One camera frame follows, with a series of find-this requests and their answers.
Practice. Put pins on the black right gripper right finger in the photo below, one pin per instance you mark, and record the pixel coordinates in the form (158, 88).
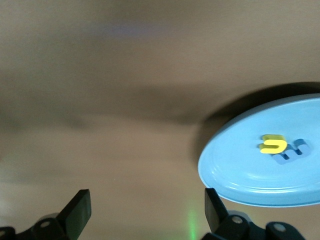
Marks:
(215, 212)

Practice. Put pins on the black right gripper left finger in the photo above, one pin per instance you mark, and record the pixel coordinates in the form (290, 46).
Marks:
(75, 215)

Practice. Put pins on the yellow foam small u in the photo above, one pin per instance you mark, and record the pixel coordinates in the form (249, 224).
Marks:
(282, 146)

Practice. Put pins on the blue foam small m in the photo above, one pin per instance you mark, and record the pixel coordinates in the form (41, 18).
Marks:
(303, 150)

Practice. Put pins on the blue plate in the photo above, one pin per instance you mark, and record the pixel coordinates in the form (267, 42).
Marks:
(240, 155)

